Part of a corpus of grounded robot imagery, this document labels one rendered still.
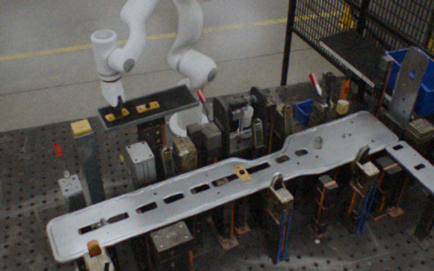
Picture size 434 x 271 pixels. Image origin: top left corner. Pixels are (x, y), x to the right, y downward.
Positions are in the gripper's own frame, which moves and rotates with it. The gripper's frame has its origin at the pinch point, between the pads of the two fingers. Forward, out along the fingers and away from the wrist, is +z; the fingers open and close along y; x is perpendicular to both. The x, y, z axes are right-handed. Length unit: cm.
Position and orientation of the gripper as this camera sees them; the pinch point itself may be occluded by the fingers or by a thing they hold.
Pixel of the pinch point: (116, 110)
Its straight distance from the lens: 186.6
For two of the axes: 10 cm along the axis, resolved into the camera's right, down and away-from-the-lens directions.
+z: 0.0, 7.5, 6.6
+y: 5.8, 5.4, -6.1
